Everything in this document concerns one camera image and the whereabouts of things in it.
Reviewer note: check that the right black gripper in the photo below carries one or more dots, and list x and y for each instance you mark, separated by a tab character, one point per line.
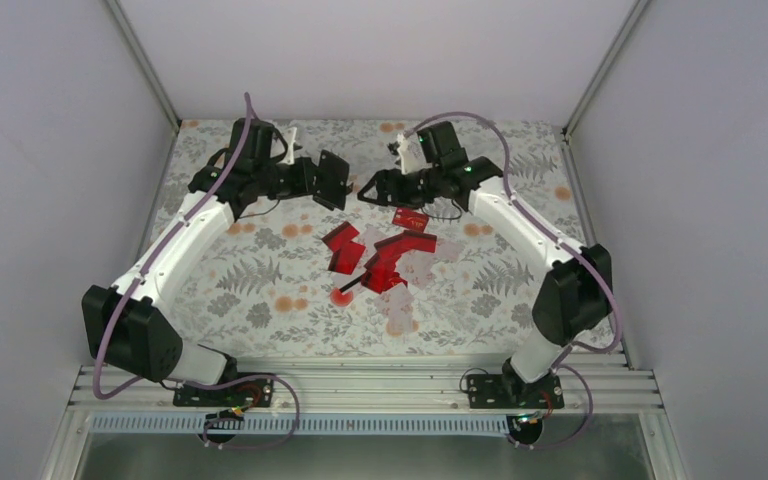
396	192

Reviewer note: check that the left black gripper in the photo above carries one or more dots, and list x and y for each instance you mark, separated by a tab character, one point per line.
304	185

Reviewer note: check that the red card pile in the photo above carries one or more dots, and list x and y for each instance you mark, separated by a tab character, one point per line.
381	274

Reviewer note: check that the black leather card holder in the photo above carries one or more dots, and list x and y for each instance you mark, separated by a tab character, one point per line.
331	185

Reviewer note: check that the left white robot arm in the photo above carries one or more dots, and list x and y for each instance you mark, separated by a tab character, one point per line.
128	323

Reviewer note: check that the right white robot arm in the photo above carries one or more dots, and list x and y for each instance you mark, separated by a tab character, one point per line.
576	289

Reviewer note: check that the red VIP card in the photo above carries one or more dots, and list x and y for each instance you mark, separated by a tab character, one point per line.
410	219

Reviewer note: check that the red card black stripe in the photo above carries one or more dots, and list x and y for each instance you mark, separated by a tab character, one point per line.
404	242

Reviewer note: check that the red card left pair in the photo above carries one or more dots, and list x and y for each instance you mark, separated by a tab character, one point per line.
346	252

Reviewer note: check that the white card red circle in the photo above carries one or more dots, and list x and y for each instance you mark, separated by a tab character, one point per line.
343	295

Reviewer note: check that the white floral card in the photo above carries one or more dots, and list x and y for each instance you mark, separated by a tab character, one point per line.
398	308

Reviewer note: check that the floral patterned table mat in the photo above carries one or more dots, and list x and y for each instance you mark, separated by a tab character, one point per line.
262	288

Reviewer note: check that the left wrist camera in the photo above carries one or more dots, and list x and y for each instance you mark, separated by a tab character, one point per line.
264	142

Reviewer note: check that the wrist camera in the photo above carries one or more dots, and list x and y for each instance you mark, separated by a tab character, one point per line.
264	142
435	146

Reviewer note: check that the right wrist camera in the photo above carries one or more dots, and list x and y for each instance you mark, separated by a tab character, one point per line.
435	146

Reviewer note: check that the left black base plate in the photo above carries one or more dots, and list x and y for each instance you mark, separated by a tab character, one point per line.
246	390

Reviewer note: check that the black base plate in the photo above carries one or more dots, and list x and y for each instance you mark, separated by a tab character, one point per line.
246	390
497	392

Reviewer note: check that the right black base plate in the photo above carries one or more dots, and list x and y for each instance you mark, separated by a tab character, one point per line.
497	392

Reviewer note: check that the aluminium rail frame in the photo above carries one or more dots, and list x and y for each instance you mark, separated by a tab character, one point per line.
438	384

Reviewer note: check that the grey slotted cable duct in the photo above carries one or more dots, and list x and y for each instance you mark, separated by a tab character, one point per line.
306	424

